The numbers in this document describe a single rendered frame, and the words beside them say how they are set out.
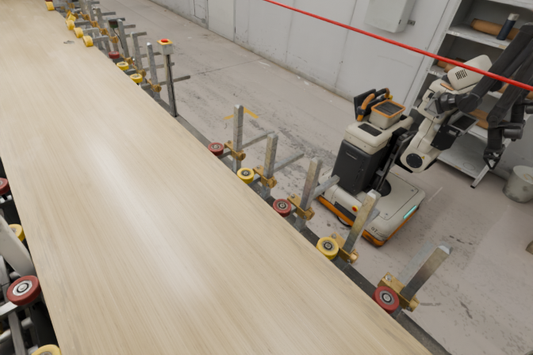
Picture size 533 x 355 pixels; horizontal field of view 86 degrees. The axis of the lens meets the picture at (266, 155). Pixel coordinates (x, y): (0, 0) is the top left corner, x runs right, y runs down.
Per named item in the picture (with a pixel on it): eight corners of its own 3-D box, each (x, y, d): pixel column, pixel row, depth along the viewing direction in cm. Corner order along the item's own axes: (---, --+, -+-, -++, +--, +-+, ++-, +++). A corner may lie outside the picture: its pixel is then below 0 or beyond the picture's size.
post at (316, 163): (297, 228, 144) (316, 154, 114) (302, 233, 142) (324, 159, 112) (293, 232, 142) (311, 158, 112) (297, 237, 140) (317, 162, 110)
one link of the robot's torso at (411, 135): (383, 164, 208) (396, 135, 192) (402, 150, 223) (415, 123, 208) (418, 185, 193) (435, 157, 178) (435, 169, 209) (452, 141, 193)
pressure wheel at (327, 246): (331, 273, 112) (338, 257, 105) (310, 267, 113) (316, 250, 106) (332, 255, 118) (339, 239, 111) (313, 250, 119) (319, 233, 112)
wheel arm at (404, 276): (423, 245, 126) (427, 238, 123) (430, 250, 124) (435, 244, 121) (369, 311, 102) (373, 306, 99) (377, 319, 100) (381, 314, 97)
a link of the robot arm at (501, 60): (533, 12, 117) (527, 14, 111) (569, 26, 111) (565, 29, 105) (461, 102, 148) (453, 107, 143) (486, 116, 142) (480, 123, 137)
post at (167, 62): (175, 112, 209) (167, 51, 181) (178, 116, 206) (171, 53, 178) (170, 114, 206) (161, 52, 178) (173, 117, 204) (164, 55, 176)
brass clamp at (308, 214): (293, 199, 139) (295, 192, 136) (314, 216, 132) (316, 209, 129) (284, 205, 136) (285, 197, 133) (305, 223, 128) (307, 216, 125)
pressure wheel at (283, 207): (283, 231, 125) (287, 215, 118) (267, 223, 127) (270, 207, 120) (290, 219, 131) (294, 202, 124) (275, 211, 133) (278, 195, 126)
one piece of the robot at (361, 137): (324, 188, 237) (351, 98, 185) (361, 163, 267) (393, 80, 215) (357, 215, 219) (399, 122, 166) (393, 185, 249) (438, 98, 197)
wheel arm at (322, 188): (333, 179, 153) (335, 173, 150) (338, 183, 151) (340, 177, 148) (274, 219, 128) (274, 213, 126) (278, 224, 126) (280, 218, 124)
